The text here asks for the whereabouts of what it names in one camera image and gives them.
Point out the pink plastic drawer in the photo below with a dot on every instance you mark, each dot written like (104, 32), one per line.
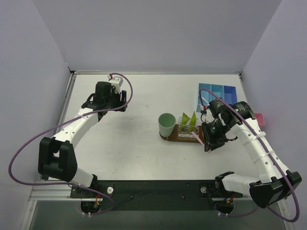
(260, 119)

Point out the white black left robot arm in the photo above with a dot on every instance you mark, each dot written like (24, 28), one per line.
(56, 154)

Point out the pink white toothbrush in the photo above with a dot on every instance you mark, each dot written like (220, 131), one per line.
(198, 138)

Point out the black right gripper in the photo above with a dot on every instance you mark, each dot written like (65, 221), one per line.
(213, 142)

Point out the blue plastic organizer box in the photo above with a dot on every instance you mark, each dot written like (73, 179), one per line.
(227, 93)

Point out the green toothpaste tube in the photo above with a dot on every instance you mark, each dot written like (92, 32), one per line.
(193, 120)
(184, 119)

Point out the aluminium table edge rail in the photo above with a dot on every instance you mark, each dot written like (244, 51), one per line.
(67, 97)

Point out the brown wooden oval tray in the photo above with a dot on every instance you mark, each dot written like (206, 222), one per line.
(174, 136)

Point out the green plastic cup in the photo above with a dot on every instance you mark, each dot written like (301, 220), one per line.
(166, 123)

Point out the aluminium front rail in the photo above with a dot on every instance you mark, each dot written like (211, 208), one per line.
(50, 192)

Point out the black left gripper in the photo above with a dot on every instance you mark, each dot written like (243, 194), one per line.
(105, 104)

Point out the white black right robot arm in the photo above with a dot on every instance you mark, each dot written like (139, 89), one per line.
(274, 180)

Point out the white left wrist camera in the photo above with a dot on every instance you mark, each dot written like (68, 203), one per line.
(116, 82)

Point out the clear textured plastic holder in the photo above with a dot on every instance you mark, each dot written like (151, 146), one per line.
(184, 130)

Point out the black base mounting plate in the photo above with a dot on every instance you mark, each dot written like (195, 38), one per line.
(163, 195)

